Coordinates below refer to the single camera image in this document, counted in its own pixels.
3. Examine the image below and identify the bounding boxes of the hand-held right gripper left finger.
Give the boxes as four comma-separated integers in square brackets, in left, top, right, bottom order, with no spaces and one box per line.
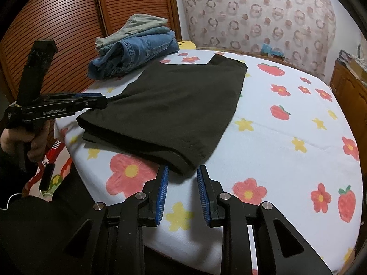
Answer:
[61,165,170,275]

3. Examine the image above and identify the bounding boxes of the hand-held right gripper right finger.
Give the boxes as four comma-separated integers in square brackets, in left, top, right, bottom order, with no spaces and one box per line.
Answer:
[196,165,334,275]

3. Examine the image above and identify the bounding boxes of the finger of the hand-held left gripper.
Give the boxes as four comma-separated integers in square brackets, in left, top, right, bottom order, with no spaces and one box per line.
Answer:
[67,97,109,114]
[40,91,105,104]

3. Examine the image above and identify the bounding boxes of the black polo shirt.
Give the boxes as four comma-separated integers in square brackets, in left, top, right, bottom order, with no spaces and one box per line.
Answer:
[77,54,248,176]

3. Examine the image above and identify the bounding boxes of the folded grey pants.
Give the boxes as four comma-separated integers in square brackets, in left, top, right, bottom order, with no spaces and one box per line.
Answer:
[95,14,168,53]

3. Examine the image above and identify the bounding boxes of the person's left hand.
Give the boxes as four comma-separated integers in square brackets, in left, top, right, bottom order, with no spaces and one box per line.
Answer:
[0,119,50,167]

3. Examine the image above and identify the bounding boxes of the black rectangular device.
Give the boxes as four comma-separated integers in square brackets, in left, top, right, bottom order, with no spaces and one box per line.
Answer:
[39,163,56,191]

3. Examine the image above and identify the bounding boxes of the folded blue jeans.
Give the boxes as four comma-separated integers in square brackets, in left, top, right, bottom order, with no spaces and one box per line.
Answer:
[87,30,180,81]

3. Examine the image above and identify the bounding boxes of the brown louvred wardrobe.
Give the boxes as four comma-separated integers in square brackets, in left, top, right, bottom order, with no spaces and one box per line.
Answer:
[0,0,182,101]

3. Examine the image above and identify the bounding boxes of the person's dark clothed body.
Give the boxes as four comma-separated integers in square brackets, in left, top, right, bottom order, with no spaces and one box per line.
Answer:
[0,152,127,275]

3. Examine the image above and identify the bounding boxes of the blue printed box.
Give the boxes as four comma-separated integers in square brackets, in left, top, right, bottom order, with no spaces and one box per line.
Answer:
[261,44,284,60]

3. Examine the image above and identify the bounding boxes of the wooden sideboard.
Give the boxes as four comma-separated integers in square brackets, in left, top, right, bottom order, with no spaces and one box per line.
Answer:
[330,60,367,111]

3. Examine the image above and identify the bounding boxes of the open cardboard box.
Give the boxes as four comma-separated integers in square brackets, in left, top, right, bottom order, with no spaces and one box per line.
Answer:
[338,49,367,73]

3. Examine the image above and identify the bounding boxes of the white cable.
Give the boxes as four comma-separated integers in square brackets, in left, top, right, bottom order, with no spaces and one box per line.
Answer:
[0,193,22,210]

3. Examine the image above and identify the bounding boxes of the ring patterned sheer curtain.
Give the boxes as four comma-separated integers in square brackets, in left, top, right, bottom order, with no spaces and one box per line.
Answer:
[178,0,337,83]

